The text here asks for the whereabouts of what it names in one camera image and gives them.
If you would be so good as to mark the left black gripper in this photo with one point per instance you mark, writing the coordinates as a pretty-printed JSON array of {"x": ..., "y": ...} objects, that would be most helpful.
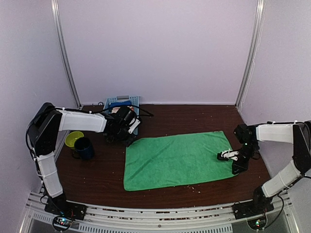
[{"x": 128, "y": 141}]

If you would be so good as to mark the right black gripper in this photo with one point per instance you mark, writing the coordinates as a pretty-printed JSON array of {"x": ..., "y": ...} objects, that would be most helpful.
[{"x": 243, "y": 167}]

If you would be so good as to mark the green microfiber towel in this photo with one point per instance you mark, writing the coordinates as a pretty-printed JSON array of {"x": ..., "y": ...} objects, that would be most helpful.
[{"x": 176, "y": 160}]

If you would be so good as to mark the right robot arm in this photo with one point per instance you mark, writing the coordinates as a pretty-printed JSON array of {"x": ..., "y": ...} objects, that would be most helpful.
[{"x": 286, "y": 145}]

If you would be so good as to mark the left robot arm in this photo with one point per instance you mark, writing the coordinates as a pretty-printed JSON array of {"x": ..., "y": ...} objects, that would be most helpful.
[{"x": 42, "y": 133}]

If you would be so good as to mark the orange white rolled towel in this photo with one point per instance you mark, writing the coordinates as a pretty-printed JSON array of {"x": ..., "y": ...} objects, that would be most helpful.
[{"x": 115, "y": 109}]

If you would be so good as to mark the blue rolled towel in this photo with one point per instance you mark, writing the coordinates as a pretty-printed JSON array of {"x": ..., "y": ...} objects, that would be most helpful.
[{"x": 116, "y": 104}]

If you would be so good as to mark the dark blue mug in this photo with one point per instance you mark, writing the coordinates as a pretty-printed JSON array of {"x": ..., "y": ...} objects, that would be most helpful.
[{"x": 83, "y": 149}]

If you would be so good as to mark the light blue plastic basket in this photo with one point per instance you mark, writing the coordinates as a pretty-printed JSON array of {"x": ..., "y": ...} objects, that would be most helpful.
[{"x": 133, "y": 99}]

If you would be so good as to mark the yellow green bowl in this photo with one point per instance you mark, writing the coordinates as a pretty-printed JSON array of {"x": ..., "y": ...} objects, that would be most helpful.
[{"x": 72, "y": 137}]

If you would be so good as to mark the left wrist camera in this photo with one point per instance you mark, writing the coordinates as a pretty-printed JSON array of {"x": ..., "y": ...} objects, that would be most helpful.
[{"x": 128, "y": 119}]

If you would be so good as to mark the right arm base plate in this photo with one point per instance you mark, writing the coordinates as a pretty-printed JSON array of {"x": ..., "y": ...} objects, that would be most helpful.
[{"x": 247, "y": 209}]

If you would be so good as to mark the aluminium front rail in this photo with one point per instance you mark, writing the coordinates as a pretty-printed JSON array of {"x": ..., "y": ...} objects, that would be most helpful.
[{"x": 203, "y": 219}]

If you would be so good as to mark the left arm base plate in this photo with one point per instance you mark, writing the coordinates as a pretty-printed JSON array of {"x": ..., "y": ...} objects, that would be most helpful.
[{"x": 73, "y": 210}]

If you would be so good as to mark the left aluminium post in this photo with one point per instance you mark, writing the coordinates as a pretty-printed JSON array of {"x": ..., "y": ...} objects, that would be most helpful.
[{"x": 63, "y": 51}]

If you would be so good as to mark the aluminium post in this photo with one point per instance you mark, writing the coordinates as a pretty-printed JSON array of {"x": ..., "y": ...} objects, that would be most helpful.
[
  {"x": 250, "y": 62},
  {"x": 63, "y": 51}
]

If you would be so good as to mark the right aluminium post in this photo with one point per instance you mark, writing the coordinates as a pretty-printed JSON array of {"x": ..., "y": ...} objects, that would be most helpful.
[{"x": 250, "y": 62}]

